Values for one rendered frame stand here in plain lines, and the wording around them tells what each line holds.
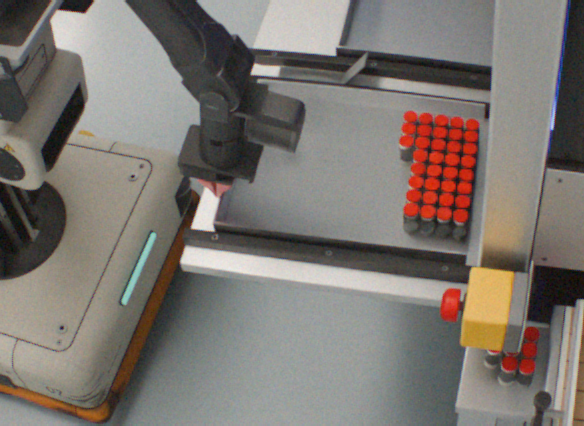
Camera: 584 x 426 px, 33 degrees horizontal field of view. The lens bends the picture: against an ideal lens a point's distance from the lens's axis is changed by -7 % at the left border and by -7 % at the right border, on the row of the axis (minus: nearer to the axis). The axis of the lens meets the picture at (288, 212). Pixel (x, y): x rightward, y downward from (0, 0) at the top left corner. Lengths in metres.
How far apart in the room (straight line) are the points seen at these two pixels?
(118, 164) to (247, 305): 0.44
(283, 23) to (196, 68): 0.52
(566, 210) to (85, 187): 1.40
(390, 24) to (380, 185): 0.32
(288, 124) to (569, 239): 0.36
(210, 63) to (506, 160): 0.35
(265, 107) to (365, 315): 1.17
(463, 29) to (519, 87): 0.68
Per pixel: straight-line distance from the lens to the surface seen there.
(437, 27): 1.64
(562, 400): 1.22
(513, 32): 0.91
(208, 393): 2.28
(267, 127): 1.24
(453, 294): 1.18
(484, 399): 1.27
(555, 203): 1.10
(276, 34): 1.64
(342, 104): 1.53
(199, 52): 1.14
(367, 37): 1.62
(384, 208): 1.41
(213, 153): 1.30
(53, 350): 2.10
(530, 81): 0.95
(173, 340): 2.36
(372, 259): 1.34
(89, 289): 2.14
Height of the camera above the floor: 2.04
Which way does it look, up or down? 55 degrees down
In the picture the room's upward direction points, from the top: 10 degrees counter-clockwise
